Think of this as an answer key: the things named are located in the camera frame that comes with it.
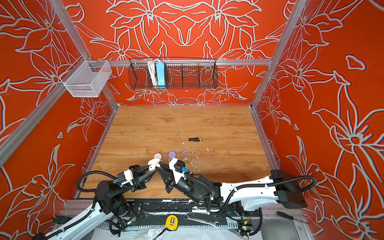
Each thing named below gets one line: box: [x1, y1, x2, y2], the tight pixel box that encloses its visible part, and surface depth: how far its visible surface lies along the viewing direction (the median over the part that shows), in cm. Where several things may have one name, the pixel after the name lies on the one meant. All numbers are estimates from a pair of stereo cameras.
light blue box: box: [156, 62, 166, 86], surface depth 92 cm
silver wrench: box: [183, 214, 220, 229], surface depth 71 cm
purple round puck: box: [168, 151, 177, 159], surface depth 94 cm
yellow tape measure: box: [165, 214, 178, 231], surface depth 70 cm
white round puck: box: [153, 153, 162, 160], surface depth 92 cm
